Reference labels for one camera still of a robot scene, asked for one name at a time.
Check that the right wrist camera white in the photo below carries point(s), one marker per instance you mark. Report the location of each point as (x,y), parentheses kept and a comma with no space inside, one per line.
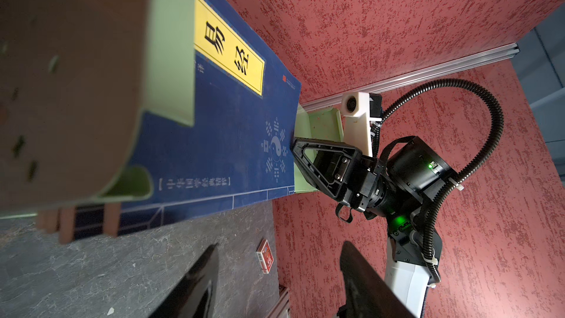
(362,112)

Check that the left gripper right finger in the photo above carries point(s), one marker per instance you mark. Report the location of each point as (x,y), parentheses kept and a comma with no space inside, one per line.
(367,295)

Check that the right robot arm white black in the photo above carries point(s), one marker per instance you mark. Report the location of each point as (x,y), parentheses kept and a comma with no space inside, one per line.
(419,170)

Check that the green wooden two-tier shelf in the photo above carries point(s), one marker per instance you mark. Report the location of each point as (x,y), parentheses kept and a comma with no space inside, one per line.
(77,78)

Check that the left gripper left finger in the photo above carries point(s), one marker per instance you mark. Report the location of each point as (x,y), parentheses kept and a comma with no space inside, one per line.
(195,293)

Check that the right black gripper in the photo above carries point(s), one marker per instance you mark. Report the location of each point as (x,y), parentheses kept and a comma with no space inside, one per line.
(341,172)

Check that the blue book Yijing yellow label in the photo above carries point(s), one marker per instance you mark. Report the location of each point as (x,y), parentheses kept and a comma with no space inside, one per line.
(238,152)

